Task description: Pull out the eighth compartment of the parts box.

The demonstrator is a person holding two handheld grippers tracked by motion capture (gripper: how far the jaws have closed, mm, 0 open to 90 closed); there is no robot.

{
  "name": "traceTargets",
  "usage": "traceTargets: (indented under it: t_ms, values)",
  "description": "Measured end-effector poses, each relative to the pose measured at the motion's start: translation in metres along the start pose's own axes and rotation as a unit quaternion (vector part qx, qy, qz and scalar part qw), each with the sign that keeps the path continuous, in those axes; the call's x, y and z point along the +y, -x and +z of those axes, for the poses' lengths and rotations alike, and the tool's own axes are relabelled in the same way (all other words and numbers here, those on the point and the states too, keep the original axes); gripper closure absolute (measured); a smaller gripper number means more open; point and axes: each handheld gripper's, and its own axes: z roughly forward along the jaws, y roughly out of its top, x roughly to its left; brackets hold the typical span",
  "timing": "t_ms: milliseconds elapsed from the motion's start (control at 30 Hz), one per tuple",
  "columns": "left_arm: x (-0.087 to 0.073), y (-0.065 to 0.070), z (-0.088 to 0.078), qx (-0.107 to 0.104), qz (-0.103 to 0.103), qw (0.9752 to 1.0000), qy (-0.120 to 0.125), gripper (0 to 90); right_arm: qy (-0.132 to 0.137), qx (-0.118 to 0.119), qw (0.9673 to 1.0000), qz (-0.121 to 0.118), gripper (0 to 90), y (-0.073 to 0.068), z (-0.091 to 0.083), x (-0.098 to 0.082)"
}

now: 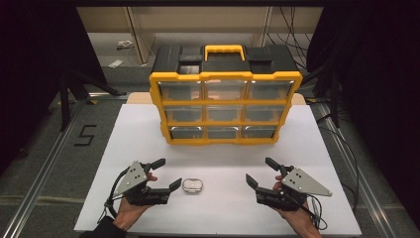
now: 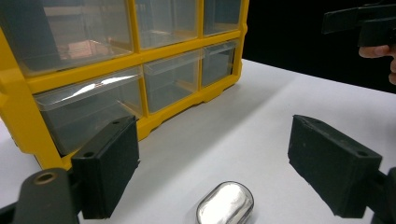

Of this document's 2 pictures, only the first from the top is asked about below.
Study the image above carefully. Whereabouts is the dark curtain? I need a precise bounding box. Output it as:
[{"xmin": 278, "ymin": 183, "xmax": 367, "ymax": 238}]
[
  {"xmin": 0, "ymin": 0, "xmax": 108, "ymax": 175},
  {"xmin": 306, "ymin": 6, "xmax": 420, "ymax": 229}
]

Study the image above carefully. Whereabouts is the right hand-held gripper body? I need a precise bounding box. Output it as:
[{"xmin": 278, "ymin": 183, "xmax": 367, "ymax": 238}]
[{"xmin": 255, "ymin": 167, "xmax": 333, "ymax": 212}]

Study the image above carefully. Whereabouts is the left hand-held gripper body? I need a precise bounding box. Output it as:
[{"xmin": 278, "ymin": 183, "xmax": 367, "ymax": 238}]
[{"xmin": 113, "ymin": 160, "xmax": 171, "ymax": 206}]

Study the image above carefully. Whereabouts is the yellow black organizer cabinet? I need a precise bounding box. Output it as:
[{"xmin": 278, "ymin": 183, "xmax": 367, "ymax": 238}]
[{"xmin": 149, "ymin": 44, "xmax": 303, "ymax": 147}]

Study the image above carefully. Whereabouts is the person's right hand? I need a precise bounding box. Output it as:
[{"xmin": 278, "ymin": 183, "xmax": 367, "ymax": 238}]
[{"xmin": 272, "ymin": 175, "xmax": 321, "ymax": 233}]

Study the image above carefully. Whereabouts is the black metal stand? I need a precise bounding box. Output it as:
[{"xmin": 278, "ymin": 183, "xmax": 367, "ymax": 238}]
[
  {"xmin": 58, "ymin": 67, "xmax": 128, "ymax": 133},
  {"xmin": 301, "ymin": 65, "xmax": 341, "ymax": 129}
]

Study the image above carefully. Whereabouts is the crumpled white paper scrap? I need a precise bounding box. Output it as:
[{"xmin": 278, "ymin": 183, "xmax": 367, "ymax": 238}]
[{"xmin": 116, "ymin": 39, "xmax": 135, "ymax": 51}]

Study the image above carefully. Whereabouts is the person's left hand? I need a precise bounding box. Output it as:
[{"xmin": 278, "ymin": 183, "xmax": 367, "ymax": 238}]
[{"xmin": 112, "ymin": 172, "xmax": 158, "ymax": 232}]

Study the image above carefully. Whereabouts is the black floor cable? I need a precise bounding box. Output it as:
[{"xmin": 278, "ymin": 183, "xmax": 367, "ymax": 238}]
[{"xmin": 315, "ymin": 112, "xmax": 361, "ymax": 212}]

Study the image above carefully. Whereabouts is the white table mat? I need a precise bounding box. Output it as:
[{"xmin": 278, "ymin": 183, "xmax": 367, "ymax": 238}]
[{"xmin": 73, "ymin": 103, "xmax": 364, "ymax": 237}]

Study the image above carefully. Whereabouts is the right hand-held gripper cable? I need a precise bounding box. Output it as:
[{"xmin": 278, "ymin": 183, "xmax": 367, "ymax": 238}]
[{"xmin": 305, "ymin": 192, "xmax": 329, "ymax": 231}]

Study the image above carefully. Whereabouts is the hand-held gripper cable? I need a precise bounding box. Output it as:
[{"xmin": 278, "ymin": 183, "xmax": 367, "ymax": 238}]
[
  {"xmin": 97, "ymin": 167, "xmax": 131, "ymax": 226},
  {"xmin": 305, "ymin": 192, "xmax": 329, "ymax": 231}
]

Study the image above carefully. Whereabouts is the left hand-held gripper cable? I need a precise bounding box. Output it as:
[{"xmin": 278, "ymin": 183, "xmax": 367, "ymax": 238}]
[{"xmin": 97, "ymin": 167, "xmax": 131, "ymax": 226}]

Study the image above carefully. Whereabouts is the grid of clear drawers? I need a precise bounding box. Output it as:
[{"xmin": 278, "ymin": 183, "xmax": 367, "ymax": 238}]
[{"xmin": 157, "ymin": 79, "xmax": 295, "ymax": 140}]

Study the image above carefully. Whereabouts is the black cable bundle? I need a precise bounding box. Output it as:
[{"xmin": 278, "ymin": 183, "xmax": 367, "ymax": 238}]
[{"xmin": 265, "ymin": 6, "xmax": 318, "ymax": 72}]

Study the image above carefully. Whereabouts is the aluminium frame rail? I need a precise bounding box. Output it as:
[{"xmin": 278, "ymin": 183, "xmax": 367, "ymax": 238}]
[
  {"xmin": 0, "ymin": 100, "xmax": 85, "ymax": 238},
  {"xmin": 316, "ymin": 102, "xmax": 394, "ymax": 238},
  {"xmin": 86, "ymin": 92, "xmax": 129, "ymax": 100}
]

